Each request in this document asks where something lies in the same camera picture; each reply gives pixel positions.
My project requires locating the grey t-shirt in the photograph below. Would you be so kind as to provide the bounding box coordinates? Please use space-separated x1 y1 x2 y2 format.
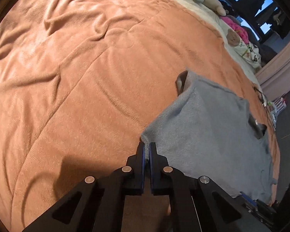
141 70 277 203

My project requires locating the orange blanket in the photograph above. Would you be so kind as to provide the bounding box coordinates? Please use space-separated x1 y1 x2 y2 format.
0 0 271 231

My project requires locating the pink curtain right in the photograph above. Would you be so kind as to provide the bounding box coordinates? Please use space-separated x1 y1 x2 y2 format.
256 42 290 101

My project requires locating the pink fluffy garment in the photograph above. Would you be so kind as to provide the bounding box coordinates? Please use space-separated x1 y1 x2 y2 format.
221 15 249 44

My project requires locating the beige plush toy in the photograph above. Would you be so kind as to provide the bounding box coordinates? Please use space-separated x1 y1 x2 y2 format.
193 0 226 17

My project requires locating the hanging black coat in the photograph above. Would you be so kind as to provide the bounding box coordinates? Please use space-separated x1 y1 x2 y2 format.
235 0 265 17

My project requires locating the beige bed sheet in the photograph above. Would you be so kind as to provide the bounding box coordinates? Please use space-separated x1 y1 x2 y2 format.
175 0 257 74

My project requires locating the black cable on bed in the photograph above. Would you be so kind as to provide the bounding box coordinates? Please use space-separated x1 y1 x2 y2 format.
252 83 276 126

